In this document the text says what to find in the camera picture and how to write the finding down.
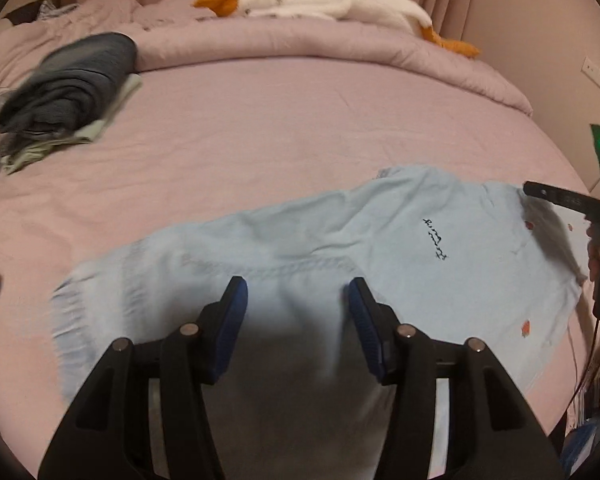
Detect bedside clutter pile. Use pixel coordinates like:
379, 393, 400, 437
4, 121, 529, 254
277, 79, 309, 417
562, 332, 600, 466

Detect light green folded cloth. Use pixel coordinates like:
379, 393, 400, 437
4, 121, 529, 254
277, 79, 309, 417
2, 72, 143, 175

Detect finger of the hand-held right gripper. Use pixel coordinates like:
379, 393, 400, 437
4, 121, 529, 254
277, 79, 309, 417
523, 180, 600, 213

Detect dark grey folded clothes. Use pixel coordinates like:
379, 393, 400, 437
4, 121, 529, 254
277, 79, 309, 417
0, 32, 139, 138

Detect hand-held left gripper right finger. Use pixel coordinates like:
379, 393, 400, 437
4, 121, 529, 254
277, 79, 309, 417
347, 277, 566, 480

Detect white wall socket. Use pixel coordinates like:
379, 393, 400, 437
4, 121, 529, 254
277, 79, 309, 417
580, 55, 600, 109

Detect black cable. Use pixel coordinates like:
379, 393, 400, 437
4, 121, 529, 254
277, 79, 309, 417
567, 310, 600, 411

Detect pink comforter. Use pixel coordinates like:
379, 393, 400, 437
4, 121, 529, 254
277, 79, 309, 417
0, 0, 533, 118

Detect light blue pants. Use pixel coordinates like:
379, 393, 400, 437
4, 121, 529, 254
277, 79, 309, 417
50, 164, 588, 480

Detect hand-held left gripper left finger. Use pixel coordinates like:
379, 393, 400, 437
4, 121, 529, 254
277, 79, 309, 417
37, 275, 249, 480

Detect black cloth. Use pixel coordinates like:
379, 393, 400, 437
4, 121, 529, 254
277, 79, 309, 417
2, 2, 47, 27

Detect white goose plush toy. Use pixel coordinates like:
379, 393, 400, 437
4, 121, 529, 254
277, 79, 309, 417
192, 0, 482, 59

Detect blue checked cloth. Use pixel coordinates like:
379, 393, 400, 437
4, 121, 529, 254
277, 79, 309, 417
40, 2, 82, 20

